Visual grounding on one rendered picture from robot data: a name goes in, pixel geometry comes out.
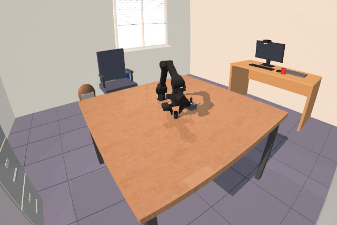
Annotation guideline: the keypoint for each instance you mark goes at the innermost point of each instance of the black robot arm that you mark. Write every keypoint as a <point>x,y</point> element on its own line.
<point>176,82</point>

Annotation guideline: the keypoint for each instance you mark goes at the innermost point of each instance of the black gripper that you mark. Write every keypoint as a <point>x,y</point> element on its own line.
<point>168,107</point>

